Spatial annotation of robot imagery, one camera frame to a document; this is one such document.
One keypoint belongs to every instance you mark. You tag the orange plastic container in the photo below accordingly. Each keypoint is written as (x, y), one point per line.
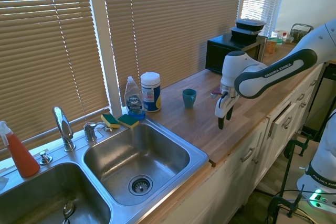
(271, 46)

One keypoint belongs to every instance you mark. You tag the black clamp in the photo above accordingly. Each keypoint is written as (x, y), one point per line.
(275, 203)
(291, 146)

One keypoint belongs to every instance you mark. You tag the black appliance beside cabinet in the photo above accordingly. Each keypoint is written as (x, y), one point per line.
(325, 98)

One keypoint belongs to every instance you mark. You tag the teal ceramic mug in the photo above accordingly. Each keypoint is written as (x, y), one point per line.
(189, 99)

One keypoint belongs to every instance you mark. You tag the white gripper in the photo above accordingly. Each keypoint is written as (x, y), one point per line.
(223, 106)

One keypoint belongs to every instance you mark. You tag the metal sink drain strainer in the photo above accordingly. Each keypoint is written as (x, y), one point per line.
(140, 185)

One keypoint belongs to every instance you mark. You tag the stainless steel double sink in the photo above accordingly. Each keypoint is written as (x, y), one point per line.
(147, 155)

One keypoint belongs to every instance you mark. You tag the metal sink stopper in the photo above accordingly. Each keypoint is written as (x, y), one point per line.
(68, 209)

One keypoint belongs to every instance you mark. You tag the black plastic food container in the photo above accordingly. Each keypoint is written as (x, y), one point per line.
(244, 34)
(250, 24)

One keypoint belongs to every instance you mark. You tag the black microwave oven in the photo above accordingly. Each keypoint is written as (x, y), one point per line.
(218, 53)

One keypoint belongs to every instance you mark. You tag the white wipes canister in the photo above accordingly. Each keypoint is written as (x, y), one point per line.
(151, 93)

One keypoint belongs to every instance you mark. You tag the orange spray bottle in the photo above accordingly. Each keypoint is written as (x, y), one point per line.
(22, 155)

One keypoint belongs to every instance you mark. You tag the chrome kitchen faucet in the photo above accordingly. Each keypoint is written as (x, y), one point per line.
(63, 127)

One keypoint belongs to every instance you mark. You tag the chrome sink hole knob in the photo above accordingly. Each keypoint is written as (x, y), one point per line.
(45, 158)

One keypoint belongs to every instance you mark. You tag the clear Dawn dish soap bottle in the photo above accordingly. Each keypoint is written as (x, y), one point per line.
(134, 100)

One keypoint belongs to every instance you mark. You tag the yellow green sponge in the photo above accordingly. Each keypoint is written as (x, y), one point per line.
(128, 121)
(109, 120)

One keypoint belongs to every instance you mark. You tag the white kitchen cabinet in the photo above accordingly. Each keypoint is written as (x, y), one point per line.
(262, 161)

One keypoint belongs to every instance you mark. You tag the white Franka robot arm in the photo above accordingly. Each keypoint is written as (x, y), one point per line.
(275, 74)

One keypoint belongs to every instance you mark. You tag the clear jars with lids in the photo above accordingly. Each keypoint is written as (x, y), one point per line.
(282, 36)

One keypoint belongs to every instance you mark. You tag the tan window blind over counter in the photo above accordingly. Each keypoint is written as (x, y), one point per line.
(170, 24)

